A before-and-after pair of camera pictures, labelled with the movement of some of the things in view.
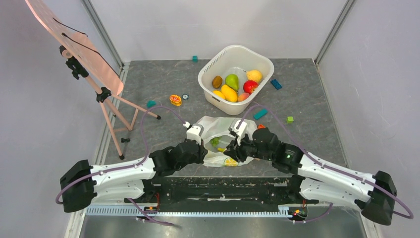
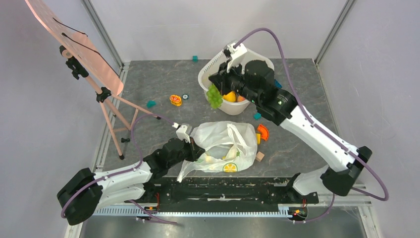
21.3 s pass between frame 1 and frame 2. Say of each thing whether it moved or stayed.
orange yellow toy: stayed
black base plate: stayed
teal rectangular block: stayed
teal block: stayed
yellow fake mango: stayed
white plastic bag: moved
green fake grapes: moved
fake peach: stayed
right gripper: moved
